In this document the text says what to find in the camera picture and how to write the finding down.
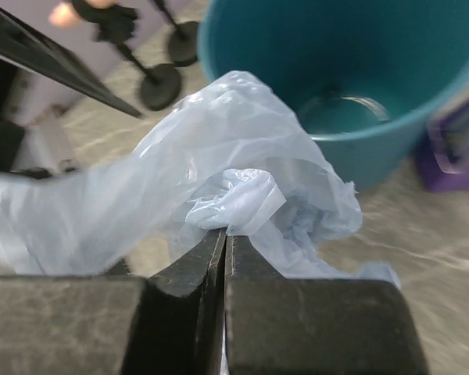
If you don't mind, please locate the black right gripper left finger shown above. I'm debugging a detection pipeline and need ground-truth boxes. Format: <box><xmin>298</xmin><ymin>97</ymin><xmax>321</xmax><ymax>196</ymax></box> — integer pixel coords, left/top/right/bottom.
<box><xmin>0</xmin><ymin>230</ymin><xmax>226</xmax><ymax>374</ymax></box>

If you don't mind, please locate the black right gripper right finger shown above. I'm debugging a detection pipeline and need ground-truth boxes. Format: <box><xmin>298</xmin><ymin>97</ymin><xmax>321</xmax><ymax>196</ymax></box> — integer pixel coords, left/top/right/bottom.
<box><xmin>224</xmin><ymin>237</ymin><xmax>429</xmax><ymax>374</ymax></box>

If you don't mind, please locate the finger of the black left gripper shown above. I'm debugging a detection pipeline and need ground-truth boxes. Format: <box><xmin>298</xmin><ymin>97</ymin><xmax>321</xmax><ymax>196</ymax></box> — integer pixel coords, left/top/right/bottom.
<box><xmin>0</xmin><ymin>7</ymin><xmax>142</xmax><ymax>118</ymax></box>

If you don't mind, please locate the light blue trash bag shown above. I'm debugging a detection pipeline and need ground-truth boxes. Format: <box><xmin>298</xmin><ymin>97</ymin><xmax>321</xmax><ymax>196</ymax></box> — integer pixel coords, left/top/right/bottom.
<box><xmin>0</xmin><ymin>70</ymin><xmax>402</xmax><ymax>288</ymax></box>

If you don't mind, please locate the teal plastic trash bin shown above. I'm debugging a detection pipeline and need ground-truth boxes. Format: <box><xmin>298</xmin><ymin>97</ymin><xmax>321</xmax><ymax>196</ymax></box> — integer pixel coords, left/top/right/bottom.
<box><xmin>198</xmin><ymin>1</ymin><xmax>469</xmax><ymax>190</ymax></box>

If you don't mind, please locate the beige microphone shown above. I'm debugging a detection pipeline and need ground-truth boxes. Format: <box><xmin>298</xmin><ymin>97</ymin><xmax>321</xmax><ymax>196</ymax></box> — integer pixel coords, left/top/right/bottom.
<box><xmin>48</xmin><ymin>0</ymin><xmax>115</xmax><ymax>28</ymax></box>

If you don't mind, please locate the black round stand base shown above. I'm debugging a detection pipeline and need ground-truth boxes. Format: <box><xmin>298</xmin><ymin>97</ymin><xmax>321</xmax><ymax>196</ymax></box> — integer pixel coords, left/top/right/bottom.
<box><xmin>114</xmin><ymin>44</ymin><xmax>182</xmax><ymax>111</ymax></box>

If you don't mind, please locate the black purple-mic stand base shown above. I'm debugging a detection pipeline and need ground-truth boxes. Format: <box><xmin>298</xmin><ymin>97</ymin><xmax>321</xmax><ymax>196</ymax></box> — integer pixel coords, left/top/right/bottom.
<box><xmin>152</xmin><ymin>0</ymin><xmax>200</xmax><ymax>67</ymax></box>

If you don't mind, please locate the purple metronome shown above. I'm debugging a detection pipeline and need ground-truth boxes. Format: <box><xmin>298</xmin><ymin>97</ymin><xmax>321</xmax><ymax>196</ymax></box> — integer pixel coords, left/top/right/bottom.
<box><xmin>415</xmin><ymin>98</ymin><xmax>469</xmax><ymax>192</ymax></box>

